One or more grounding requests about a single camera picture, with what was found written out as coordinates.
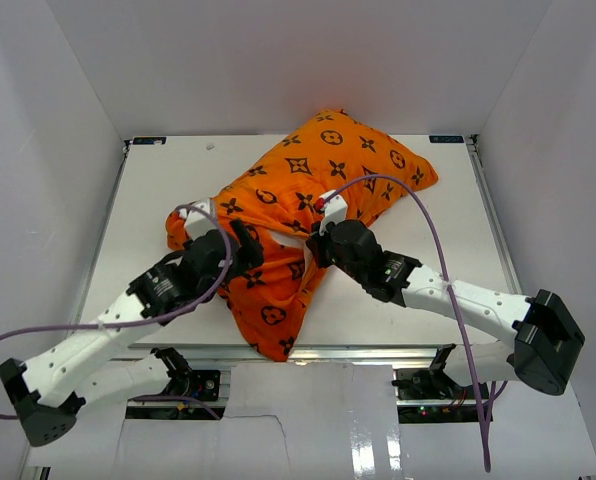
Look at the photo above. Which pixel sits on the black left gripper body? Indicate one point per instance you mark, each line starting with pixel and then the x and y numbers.
pixel 189 244

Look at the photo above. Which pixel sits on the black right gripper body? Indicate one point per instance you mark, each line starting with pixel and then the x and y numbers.
pixel 348 268

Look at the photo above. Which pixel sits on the orange patterned pillowcase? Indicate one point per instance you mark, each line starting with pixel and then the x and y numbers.
pixel 331 151

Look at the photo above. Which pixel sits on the white pillow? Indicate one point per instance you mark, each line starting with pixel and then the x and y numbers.
pixel 293 242

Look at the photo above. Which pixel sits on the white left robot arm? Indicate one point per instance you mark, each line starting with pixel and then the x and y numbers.
pixel 50 391

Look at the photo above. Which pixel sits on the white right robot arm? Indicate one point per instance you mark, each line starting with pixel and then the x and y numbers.
pixel 537 341

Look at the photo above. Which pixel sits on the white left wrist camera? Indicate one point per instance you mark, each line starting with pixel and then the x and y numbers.
pixel 199 217

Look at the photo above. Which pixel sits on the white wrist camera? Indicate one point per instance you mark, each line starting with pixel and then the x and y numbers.
pixel 199 217
pixel 333 208

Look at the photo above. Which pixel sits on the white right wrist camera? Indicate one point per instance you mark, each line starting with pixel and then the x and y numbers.
pixel 333 208

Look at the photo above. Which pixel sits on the aluminium table frame rail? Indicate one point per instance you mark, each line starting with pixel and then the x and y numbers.
pixel 435 225

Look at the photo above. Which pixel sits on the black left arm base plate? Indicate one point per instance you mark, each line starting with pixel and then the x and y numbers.
pixel 191 387

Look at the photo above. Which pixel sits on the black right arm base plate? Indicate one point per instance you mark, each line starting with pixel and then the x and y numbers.
pixel 432 382

